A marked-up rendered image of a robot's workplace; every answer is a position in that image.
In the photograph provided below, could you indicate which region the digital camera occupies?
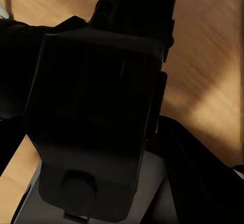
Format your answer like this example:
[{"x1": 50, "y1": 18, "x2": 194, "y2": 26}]
[{"x1": 0, "y1": 0, "x2": 176, "y2": 224}]

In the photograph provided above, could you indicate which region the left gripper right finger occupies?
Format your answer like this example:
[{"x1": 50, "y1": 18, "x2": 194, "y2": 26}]
[{"x1": 157, "y1": 115, "x2": 244, "y2": 224}]

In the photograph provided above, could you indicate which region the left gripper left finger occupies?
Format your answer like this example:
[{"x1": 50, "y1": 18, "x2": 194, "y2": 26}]
[{"x1": 0, "y1": 115, "x2": 26, "y2": 177}]

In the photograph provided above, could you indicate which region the camera tripod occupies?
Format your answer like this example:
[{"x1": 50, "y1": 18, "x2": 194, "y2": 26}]
[{"x1": 0, "y1": 1, "x2": 14, "y2": 21}]

